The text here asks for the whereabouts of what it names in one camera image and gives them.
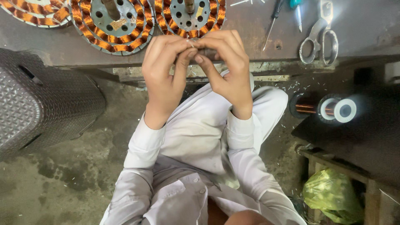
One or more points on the person's right hand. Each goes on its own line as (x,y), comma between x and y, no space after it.
(232,78)

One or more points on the person's left hand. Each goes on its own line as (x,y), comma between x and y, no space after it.
(159,81)

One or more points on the small white insulation sleeve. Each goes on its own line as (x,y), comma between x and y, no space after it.
(190,43)

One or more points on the copper wound fan stator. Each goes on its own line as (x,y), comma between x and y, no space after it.
(215,15)
(34,14)
(93,31)

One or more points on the white tunic garment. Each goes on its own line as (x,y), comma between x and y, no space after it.
(193,140)

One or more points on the loose white sleeve pieces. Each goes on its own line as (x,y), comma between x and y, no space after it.
(240,2)

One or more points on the large steel scissors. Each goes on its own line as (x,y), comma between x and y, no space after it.
(315,34)

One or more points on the dark brown plastic stool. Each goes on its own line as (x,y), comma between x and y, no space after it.
(47,103)

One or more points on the dark metal side table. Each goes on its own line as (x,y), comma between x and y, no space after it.
(368,140)

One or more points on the green plastic bag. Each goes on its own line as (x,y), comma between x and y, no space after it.
(331,193)

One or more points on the wooden rack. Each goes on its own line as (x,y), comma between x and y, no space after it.
(375,200)

